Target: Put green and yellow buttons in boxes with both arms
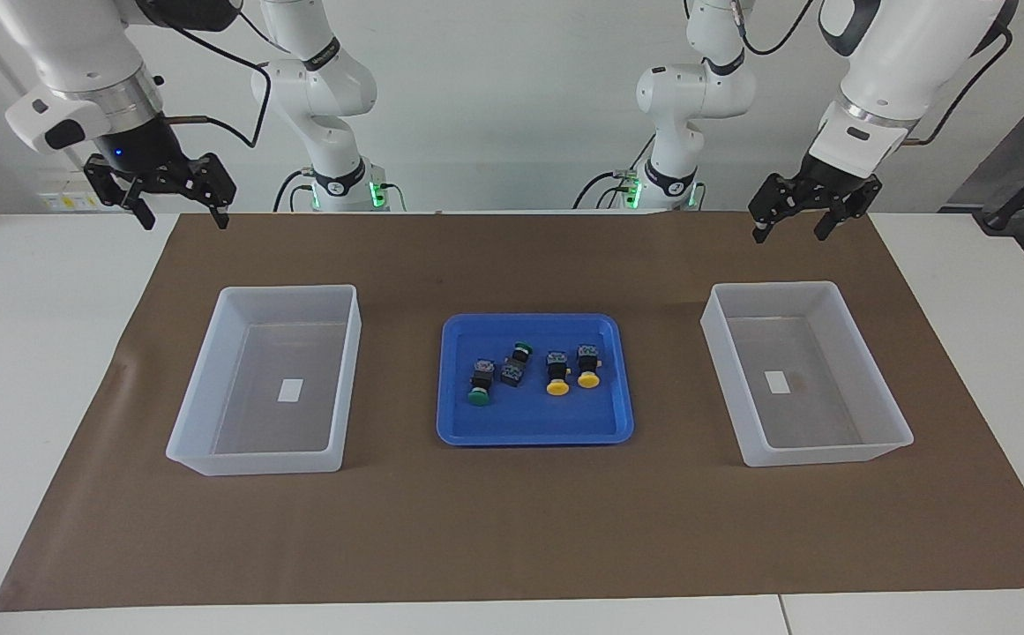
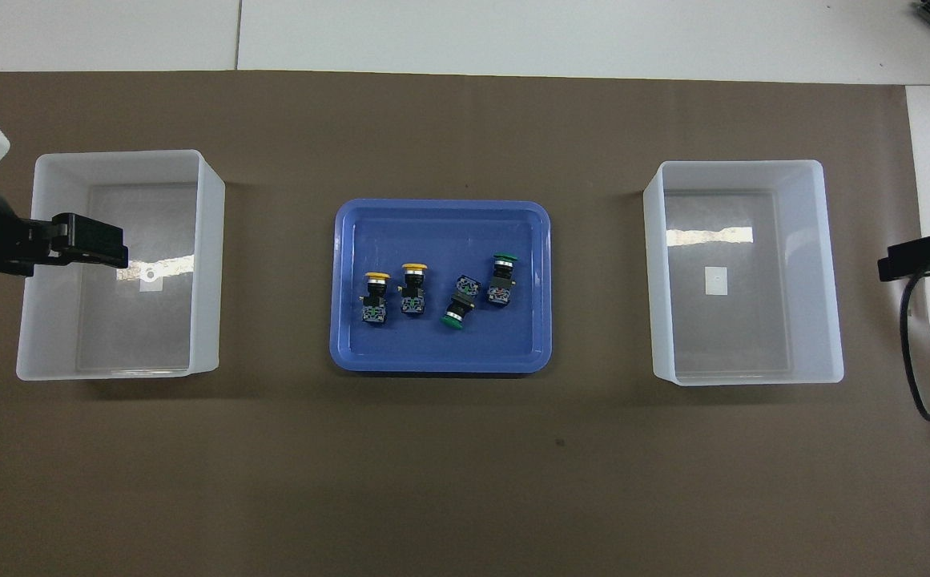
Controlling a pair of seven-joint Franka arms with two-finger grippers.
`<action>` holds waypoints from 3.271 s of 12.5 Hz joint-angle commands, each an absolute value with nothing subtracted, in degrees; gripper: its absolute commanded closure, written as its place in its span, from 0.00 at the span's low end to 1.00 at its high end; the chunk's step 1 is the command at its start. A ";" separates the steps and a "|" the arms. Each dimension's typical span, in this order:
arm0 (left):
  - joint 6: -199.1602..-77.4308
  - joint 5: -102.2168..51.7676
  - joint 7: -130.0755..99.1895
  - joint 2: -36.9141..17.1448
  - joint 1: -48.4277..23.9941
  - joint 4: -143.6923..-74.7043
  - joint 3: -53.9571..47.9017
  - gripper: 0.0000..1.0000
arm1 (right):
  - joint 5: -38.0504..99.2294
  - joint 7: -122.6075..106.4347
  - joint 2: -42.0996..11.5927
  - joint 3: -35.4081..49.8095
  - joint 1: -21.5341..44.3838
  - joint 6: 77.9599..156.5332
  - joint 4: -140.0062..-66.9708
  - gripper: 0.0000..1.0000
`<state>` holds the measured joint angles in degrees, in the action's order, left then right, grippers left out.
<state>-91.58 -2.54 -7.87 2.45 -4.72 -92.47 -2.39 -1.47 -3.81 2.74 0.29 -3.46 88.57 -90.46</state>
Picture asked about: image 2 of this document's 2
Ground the blue plastic tray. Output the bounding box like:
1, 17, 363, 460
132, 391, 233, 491
329, 199, 553, 374

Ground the yellow push button switch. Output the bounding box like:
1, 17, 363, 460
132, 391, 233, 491
400, 262, 429, 316
361, 271, 392, 325

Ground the green push button switch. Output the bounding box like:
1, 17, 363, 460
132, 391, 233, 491
441, 274, 480, 331
486, 253, 518, 308

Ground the translucent white plastic box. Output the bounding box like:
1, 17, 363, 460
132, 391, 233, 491
643, 159, 844, 386
16, 150, 226, 381

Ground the brown table mat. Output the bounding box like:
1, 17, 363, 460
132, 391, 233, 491
0, 71, 930, 577

